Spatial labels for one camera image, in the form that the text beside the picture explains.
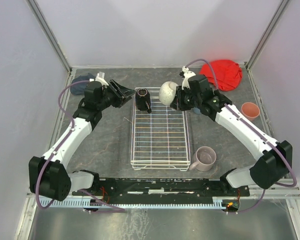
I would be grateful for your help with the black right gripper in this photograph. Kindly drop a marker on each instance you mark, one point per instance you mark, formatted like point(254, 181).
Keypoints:
point(179, 98)

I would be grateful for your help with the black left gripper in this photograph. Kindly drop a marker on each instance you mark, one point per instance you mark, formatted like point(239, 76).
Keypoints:
point(117, 92)

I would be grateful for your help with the black mug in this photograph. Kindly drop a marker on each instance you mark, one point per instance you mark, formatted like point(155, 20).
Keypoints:
point(143, 100)

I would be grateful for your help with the cream ceramic mug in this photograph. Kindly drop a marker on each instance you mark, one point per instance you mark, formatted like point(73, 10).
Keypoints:
point(167, 92)

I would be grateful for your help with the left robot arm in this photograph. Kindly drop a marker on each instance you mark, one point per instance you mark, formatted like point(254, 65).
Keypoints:
point(47, 174)

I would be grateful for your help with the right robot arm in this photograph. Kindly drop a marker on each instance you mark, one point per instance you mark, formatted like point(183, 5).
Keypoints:
point(273, 158)

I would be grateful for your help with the blue plastic cup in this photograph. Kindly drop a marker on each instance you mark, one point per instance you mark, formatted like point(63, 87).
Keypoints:
point(197, 111)

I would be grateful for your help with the red cloth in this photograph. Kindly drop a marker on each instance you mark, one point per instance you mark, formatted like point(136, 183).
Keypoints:
point(228, 74)

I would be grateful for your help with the dark blue cloth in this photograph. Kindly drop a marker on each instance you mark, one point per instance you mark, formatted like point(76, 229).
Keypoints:
point(81, 83)

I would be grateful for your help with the pink plastic cup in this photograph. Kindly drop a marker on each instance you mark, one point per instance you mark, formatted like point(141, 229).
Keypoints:
point(250, 110)

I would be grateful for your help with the lilac ceramic mug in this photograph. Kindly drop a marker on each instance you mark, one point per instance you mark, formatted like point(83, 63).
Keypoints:
point(203, 159)

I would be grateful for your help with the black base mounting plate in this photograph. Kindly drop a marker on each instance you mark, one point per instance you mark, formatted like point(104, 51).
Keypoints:
point(164, 190)

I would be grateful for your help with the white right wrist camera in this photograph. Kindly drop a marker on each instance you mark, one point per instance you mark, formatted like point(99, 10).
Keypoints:
point(186, 74)

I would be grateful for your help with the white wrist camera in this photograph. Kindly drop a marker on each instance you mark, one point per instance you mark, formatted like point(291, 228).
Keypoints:
point(100, 77)
point(186, 74)

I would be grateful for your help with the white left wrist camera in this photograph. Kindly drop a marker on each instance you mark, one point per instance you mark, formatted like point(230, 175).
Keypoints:
point(100, 77)

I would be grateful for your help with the white wire dish rack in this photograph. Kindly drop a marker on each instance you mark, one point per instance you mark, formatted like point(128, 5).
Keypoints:
point(160, 139)

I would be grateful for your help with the white slotted cable duct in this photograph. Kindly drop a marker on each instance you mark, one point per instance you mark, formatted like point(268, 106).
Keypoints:
point(90, 203)

